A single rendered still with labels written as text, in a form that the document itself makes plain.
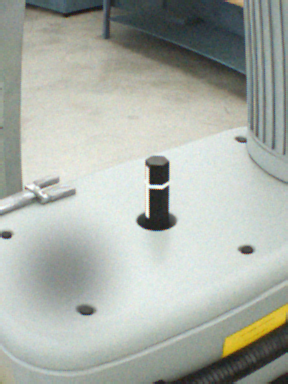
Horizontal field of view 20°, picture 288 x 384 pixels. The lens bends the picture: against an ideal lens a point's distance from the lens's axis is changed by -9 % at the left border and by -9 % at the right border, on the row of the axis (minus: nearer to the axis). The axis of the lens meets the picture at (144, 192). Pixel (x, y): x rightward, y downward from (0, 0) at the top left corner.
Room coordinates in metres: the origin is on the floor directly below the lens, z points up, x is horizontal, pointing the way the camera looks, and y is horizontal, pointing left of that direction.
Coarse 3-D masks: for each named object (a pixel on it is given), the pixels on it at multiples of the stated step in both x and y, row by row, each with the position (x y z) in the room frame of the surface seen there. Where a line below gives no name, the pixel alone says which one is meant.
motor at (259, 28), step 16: (256, 0) 0.81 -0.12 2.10; (272, 0) 0.80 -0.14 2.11; (256, 16) 0.82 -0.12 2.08; (272, 16) 0.80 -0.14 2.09; (256, 32) 0.83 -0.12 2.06; (272, 32) 0.80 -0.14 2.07; (256, 48) 0.83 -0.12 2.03; (272, 48) 0.80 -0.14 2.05; (256, 64) 0.83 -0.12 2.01; (272, 64) 0.80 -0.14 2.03; (256, 80) 0.83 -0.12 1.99; (272, 80) 0.80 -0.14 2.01; (256, 96) 0.83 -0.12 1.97; (272, 96) 0.80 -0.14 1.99; (256, 112) 0.83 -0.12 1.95; (272, 112) 0.80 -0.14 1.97; (256, 128) 0.83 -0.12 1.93; (272, 128) 0.80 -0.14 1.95; (256, 144) 0.82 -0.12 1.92; (272, 144) 0.80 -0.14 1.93; (256, 160) 0.82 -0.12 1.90; (272, 160) 0.79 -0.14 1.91
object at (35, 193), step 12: (36, 180) 0.77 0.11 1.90; (48, 180) 0.77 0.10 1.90; (24, 192) 0.75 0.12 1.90; (36, 192) 0.75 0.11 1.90; (48, 192) 0.75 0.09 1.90; (60, 192) 0.75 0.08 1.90; (72, 192) 0.76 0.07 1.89; (0, 204) 0.72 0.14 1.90; (12, 204) 0.72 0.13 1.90; (24, 204) 0.73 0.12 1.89
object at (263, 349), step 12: (264, 336) 0.62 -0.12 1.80; (276, 336) 0.61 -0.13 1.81; (252, 348) 0.59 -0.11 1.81; (264, 348) 0.59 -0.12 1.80; (276, 348) 0.60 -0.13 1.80; (228, 360) 0.58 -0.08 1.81; (240, 360) 0.58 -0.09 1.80; (252, 360) 0.58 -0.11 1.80; (264, 360) 0.58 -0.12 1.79; (204, 372) 0.56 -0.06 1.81; (216, 372) 0.56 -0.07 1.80; (228, 372) 0.56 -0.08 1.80; (240, 372) 0.57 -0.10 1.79; (252, 372) 0.58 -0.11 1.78
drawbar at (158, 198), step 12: (156, 156) 0.72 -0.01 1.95; (156, 168) 0.70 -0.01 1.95; (168, 168) 0.71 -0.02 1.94; (156, 180) 0.70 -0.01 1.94; (168, 180) 0.71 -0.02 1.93; (156, 192) 0.70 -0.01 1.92; (168, 192) 0.71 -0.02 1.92; (156, 204) 0.70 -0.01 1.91; (168, 204) 0.71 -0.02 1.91; (156, 216) 0.70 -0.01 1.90; (168, 216) 0.71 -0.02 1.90; (156, 228) 0.70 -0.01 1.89
